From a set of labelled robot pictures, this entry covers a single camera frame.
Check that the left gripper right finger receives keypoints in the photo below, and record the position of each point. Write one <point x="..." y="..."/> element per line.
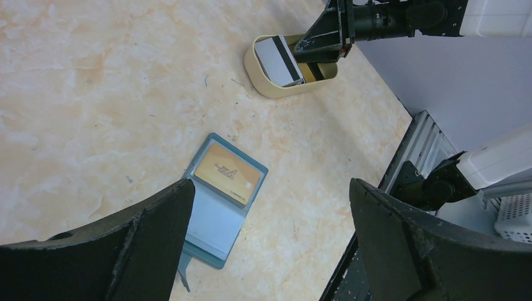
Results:
<point x="464" y="264"/>

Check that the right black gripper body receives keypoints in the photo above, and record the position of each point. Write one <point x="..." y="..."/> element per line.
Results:
<point x="378" y="20"/>

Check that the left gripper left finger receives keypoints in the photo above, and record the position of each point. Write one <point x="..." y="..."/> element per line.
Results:
<point x="132" y="254"/>

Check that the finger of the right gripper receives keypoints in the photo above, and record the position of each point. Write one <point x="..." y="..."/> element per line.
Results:
<point x="325" y="39"/>

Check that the cream oval card tray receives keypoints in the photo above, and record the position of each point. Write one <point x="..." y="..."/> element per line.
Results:
<point x="262" y="84"/>

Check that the blue card holder wallet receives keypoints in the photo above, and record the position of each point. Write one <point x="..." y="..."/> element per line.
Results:
<point x="216" y="218"/>

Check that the yellow credit card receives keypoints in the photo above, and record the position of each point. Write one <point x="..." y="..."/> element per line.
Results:
<point x="228" y="173"/>

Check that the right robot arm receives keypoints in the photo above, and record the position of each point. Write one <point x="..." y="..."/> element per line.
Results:
<point x="504" y="152"/>

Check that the credit cards stack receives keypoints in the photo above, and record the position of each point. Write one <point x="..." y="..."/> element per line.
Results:
<point x="278" y="63"/>

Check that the white perforated basket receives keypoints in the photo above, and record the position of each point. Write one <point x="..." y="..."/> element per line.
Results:
<point x="514" y="219"/>

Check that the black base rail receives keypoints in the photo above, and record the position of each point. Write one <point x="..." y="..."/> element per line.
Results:
<point x="382" y="263"/>

